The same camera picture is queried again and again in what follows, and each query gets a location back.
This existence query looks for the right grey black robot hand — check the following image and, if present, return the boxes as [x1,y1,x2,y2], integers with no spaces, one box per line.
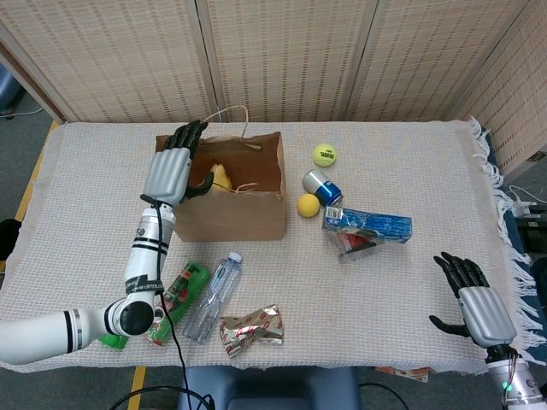
[428,250,517,348]

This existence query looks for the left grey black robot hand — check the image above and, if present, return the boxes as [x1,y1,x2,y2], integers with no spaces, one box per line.
[140,120,214,206]

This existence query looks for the yellow toy pear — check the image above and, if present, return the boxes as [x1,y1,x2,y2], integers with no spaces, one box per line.
[212,161,233,191]

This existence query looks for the green snack packet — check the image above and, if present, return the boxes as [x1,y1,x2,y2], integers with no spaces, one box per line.
[143,259,212,347]

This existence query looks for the clear plastic water bottle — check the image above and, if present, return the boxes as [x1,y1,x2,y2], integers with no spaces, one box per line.
[182,250,244,343]

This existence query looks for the green toy block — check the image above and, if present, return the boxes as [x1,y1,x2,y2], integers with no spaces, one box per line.
[97,332,129,349]

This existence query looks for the silver snack wrapper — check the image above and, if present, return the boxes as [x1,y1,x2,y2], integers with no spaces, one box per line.
[219,303,285,359]

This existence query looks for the brown paper bag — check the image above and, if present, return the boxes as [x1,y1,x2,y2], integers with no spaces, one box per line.
[155,105,287,243]

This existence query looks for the black equipment box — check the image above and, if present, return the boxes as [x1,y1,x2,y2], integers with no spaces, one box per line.
[515,204,547,257]

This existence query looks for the white woven fringed tablecloth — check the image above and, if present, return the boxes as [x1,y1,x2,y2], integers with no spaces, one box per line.
[0,115,547,377]

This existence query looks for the white power strip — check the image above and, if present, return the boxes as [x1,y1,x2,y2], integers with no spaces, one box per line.
[508,185,542,217]

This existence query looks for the yellow foam ball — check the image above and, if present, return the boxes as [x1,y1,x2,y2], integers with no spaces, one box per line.
[297,193,321,219]

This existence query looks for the blue cookie box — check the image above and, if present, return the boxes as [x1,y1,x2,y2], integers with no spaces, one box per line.
[321,205,414,244]

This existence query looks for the clear plastic box red contents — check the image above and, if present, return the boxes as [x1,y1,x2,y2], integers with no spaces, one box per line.
[328,230,381,264]

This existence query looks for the blue silver drink can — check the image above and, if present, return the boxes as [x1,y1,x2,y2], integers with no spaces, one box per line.
[302,168,344,207]

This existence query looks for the yellow-green tennis ball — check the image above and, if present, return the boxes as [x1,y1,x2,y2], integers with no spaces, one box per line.
[313,143,338,168]

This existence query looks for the black object beside table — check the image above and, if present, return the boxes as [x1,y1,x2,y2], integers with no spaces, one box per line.
[0,217,25,261]

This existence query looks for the woven folding screen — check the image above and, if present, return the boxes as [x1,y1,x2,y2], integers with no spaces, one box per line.
[0,0,547,176]

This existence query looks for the blue office chair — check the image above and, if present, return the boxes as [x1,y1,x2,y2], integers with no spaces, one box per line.
[0,70,22,119]

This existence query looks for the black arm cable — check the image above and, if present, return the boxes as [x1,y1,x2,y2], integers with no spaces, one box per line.
[109,194,217,410]

